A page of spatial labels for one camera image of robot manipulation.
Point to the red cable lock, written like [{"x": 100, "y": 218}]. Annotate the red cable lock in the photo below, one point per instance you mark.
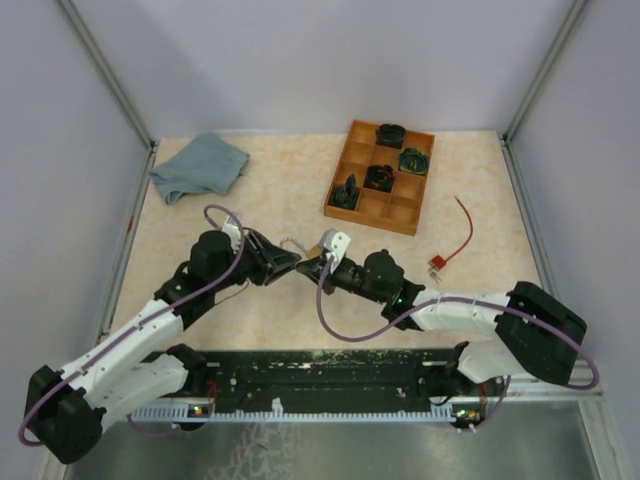
[{"x": 453, "y": 237}]

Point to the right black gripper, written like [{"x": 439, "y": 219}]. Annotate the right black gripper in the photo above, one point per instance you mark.
[{"x": 314, "y": 267}]

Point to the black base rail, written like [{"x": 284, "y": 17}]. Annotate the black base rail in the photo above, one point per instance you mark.
[{"x": 412, "y": 370}]

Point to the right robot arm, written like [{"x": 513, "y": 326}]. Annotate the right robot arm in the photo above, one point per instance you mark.
[{"x": 524, "y": 330}]

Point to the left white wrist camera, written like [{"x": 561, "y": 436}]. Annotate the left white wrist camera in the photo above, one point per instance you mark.
[{"x": 231, "y": 225}]

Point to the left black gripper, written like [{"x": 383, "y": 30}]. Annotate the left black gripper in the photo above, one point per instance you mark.
[{"x": 272, "y": 259}]

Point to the wooden compartment tray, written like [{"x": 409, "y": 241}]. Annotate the wooden compartment tray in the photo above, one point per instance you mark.
[{"x": 381, "y": 176}]

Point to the white toothed cable duct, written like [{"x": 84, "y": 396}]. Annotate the white toothed cable duct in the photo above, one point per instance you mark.
[{"x": 278, "y": 410}]

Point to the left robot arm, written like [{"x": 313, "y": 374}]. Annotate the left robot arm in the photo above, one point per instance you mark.
[{"x": 68, "y": 409}]

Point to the blue folded cloth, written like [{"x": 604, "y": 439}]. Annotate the blue folded cloth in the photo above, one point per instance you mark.
[{"x": 207, "y": 164}]

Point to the brass padlock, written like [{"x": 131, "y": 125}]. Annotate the brass padlock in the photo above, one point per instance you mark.
[{"x": 307, "y": 253}]

